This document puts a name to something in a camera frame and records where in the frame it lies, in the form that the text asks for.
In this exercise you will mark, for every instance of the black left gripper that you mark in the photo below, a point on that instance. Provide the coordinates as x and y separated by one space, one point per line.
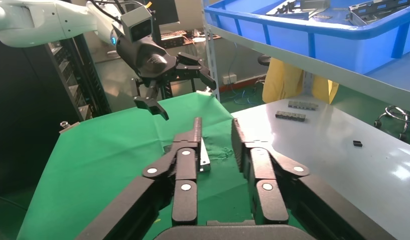
148 59

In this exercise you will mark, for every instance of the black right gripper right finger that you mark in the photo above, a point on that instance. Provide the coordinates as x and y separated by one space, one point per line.
261 165

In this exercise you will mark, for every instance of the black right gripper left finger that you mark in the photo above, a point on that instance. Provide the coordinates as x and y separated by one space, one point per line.
185 165

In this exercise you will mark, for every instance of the stamped metal bracket part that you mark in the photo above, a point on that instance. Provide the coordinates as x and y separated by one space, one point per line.
374 11
301 10
205 162

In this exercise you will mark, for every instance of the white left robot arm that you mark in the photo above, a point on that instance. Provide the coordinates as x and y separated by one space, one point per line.
42 20

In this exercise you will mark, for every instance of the black desk equipment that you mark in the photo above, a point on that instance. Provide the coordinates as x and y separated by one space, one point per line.
173 41

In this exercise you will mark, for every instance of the grey metal connector strip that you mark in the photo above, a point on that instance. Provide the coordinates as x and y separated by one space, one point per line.
290 116
302 105

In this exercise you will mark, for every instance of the black monitor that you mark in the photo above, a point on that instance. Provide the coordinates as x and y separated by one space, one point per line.
166 13

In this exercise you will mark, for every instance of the green table cloth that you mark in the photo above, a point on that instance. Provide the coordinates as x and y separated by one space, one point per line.
108 149

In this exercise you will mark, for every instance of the black equipment rack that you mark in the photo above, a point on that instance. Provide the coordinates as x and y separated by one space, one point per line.
88 82

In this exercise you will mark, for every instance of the yellow plastic bag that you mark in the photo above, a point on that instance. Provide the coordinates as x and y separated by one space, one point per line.
281 82

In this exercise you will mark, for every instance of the dark round stool seat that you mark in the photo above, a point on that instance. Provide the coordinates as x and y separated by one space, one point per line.
264 59

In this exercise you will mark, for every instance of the small black plastic part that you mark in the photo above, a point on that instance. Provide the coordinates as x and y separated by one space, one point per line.
357 143

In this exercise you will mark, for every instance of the blue plastic bin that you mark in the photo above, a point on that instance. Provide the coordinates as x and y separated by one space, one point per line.
340 49

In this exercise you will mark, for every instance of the black metal desk frame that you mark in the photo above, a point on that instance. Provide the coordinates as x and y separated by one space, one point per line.
166 89

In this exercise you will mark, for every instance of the white perforated shelf post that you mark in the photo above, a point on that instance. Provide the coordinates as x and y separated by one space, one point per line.
211 59

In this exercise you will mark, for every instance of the white wall socket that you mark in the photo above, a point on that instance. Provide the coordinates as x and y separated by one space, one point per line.
229 78

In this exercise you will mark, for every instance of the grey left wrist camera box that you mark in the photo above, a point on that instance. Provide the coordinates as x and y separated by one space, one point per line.
136 24

